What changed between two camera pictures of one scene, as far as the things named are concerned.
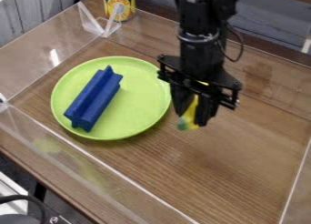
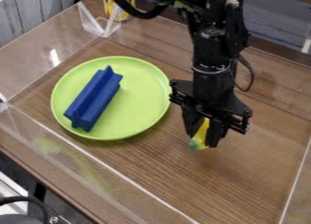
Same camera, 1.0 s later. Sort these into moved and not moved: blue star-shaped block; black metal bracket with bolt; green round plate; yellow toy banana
Moved: yellow toy banana
Not moved: blue star-shaped block; black metal bracket with bolt; green round plate
